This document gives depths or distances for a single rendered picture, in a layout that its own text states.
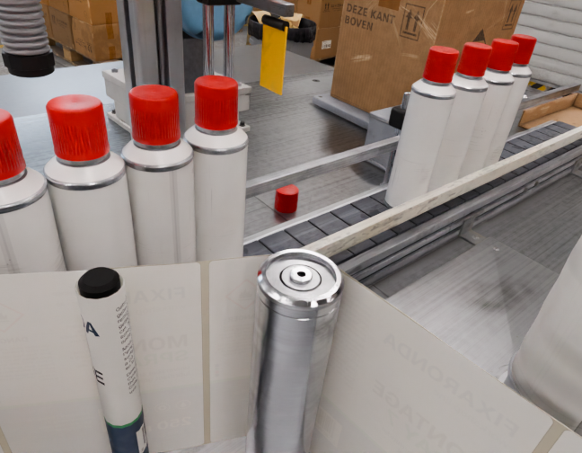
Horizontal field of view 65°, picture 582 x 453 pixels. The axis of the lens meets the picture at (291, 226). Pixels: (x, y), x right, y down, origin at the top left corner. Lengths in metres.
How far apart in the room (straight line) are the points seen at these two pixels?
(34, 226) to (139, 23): 0.22
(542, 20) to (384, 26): 3.95
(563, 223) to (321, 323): 0.68
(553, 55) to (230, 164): 4.60
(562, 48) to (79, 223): 4.70
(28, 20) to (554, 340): 0.42
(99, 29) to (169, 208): 3.55
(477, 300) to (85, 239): 0.38
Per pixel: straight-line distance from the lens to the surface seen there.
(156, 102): 0.33
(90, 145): 0.32
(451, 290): 0.52
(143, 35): 0.47
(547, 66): 4.91
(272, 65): 0.41
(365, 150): 0.58
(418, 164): 0.59
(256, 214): 0.67
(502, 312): 0.52
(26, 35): 0.40
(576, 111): 1.46
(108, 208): 0.33
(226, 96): 0.36
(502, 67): 0.68
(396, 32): 0.98
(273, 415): 0.24
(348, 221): 0.59
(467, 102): 0.62
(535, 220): 0.82
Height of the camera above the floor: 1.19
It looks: 34 degrees down
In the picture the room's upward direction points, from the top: 6 degrees clockwise
